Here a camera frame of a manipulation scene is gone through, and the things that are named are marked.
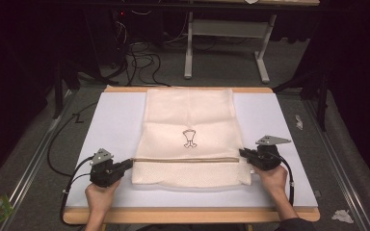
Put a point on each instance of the black stand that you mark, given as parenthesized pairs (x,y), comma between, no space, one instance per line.
(59,86)
(321,96)

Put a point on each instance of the person's right hand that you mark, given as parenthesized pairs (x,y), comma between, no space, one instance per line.
(272,181)

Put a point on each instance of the person's left hand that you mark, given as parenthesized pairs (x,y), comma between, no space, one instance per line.
(100,195)

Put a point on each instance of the metal floor rail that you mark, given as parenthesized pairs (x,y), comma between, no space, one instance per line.
(337,166)
(35,160)

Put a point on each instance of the white metal desk frame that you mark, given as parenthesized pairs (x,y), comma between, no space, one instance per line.
(228,30)

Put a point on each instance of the small crumpled white tissue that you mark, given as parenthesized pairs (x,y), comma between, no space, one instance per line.
(299,122)

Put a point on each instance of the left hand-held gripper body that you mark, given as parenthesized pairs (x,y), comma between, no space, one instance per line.
(103,170)

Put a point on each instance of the large crumpled white tissue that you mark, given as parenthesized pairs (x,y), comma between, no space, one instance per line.
(342,216)

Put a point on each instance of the cream mesh laundry bag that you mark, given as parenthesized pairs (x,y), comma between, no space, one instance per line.
(189,128)

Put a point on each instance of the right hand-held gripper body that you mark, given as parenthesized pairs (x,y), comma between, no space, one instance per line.
(267,155)

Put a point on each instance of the white table board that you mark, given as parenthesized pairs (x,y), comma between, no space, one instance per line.
(115,122)

